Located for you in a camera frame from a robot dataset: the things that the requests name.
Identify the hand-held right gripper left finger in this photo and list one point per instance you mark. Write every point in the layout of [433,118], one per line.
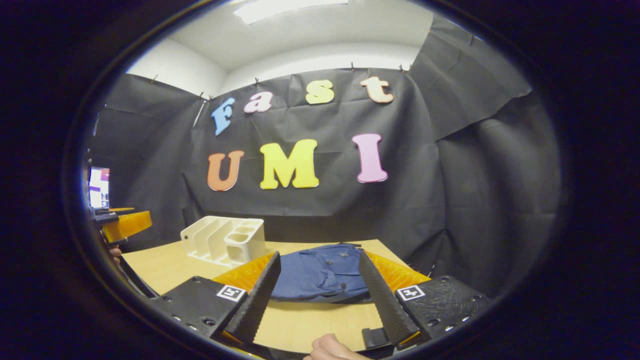
[255,305]

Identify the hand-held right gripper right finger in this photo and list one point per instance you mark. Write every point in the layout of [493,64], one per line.
[385,305]

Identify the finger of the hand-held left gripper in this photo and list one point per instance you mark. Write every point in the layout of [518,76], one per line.
[127,225]
[120,210]

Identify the white plastic bookshelf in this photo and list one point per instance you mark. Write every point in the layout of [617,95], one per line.
[245,245]

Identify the blue schoolbag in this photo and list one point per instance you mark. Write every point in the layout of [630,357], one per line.
[320,270]

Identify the computer monitor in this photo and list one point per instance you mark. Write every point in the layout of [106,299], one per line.
[99,187]

